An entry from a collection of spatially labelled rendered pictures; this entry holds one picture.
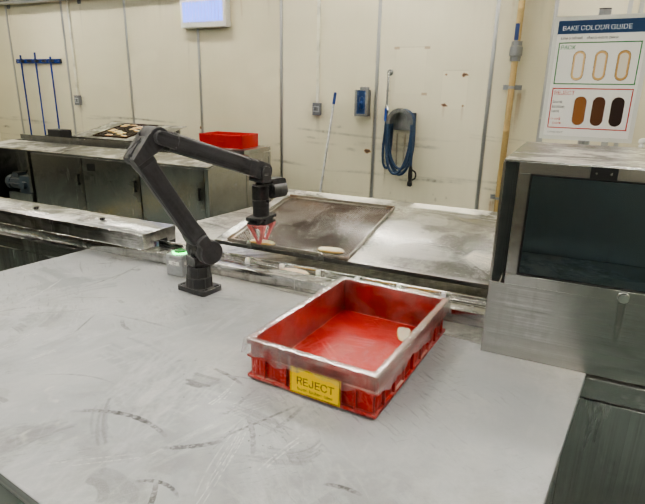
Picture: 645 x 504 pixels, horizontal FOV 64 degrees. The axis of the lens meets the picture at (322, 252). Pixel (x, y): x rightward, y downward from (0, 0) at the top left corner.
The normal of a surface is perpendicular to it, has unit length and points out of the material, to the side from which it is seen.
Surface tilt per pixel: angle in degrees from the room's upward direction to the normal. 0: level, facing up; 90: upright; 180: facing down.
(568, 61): 90
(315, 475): 0
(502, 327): 90
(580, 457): 90
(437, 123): 90
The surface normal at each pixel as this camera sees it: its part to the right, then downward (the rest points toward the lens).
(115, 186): -0.44, 0.26
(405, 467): 0.02, -0.96
